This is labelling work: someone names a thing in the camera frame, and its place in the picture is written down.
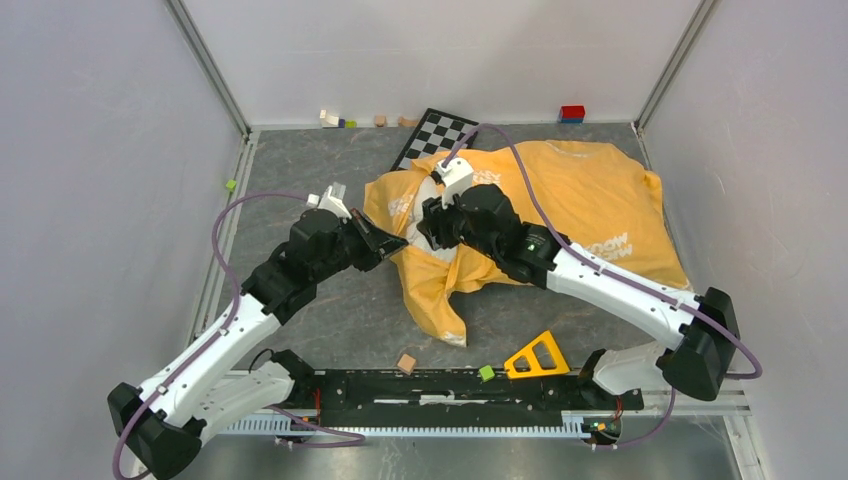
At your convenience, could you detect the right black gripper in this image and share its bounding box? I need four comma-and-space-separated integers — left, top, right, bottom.
417, 180, 501, 261

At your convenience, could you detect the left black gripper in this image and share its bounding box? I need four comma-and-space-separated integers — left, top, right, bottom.
312, 208, 409, 283

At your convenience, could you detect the blue yellow pillowcase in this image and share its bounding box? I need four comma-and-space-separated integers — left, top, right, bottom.
364, 140, 691, 347

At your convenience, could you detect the white pillow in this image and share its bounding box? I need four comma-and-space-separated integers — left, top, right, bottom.
405, 176, 458, 263

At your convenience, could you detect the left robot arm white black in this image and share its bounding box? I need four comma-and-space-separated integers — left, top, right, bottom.
107, 208, 408, 479

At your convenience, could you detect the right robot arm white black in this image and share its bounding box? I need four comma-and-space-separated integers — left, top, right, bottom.
416, 184, 739, 408

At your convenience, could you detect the black white checkerboard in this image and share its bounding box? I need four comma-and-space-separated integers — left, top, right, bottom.
390, 108, 479, 171

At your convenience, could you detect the white wooden block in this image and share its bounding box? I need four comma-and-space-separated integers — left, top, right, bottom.
319, 109, 340, 128

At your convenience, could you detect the tan wooden cube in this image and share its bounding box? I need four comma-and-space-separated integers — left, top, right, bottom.
396, 354, 417, 375

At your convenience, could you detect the red blue block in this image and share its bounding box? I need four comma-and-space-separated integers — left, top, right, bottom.
557, 105, 586, 124

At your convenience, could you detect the yellow plastic triangle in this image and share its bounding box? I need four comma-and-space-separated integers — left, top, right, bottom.
504, 330, 571, 380

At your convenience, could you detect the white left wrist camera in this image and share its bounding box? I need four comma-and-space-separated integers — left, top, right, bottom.
306, 182, 352, 220

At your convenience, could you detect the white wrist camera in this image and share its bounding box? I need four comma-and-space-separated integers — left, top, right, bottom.
306, 182, 352, 220
434, 157, 474, 209

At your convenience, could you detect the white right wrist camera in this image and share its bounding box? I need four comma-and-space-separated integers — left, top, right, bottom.
434, 157, 474, 209

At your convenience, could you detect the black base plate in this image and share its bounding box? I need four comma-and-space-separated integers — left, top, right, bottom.
278, 369, 644, 428

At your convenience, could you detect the white slotted cable duct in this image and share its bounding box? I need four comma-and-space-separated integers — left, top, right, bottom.
220, 413, 590, 440

